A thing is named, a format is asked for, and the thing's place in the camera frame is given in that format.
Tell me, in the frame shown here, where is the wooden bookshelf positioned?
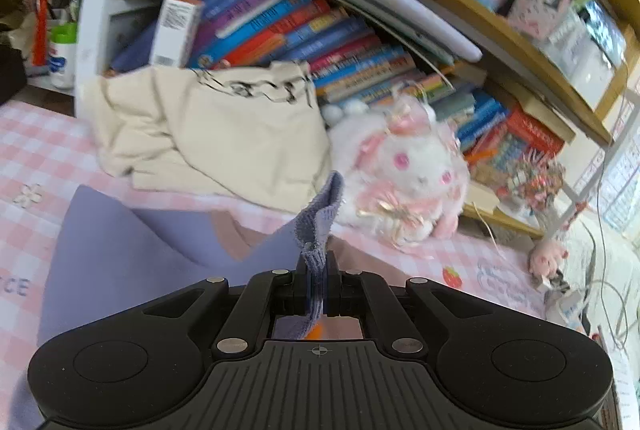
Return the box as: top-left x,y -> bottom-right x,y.
74,0 -> 640,241

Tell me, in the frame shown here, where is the small white medicine box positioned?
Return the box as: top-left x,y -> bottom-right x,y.
149,0 -> 204,68

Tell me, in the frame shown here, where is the purple and brown sweater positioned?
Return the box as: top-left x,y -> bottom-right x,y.
8,169 -> 417,430

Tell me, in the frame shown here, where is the white tablet device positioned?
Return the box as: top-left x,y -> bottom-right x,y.
373,0 -> 483,62

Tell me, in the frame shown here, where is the cream cloth garment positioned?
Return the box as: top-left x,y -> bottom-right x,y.
81,62 -> 331,213

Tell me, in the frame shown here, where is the small pink pig plush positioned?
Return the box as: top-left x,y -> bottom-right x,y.
528,239 -> 568,280

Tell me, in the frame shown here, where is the white pink bunny plush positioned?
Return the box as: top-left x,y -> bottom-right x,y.
328,96 -> 470,248

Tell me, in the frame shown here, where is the pink checkered table mat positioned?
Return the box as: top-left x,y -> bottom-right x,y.
1,101 -> 544,428

